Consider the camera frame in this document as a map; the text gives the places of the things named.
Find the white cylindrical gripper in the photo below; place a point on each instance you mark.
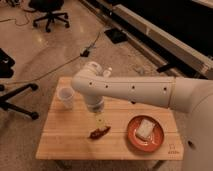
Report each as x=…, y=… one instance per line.
x=97, y=108

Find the dark red dried pepper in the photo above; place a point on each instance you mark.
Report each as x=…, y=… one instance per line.
x=98, y=133

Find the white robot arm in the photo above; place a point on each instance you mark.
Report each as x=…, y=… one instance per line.
x=188, y=95

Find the wooden table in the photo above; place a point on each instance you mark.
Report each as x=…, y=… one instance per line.
x=66, y=132

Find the small white bottle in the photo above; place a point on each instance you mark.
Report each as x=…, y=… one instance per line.
x=107, y=72

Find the white sponge block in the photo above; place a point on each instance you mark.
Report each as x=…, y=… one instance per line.
x=145, y=129

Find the orange round plate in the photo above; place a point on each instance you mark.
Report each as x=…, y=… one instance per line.
x=153, y=142

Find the black floor plate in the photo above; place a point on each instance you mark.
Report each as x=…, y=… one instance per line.
x=115, y=35

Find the black office chair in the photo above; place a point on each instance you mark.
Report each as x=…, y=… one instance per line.
x=51, y=10

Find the long grey rail beam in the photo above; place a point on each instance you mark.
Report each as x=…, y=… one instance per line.
x=178, y=34

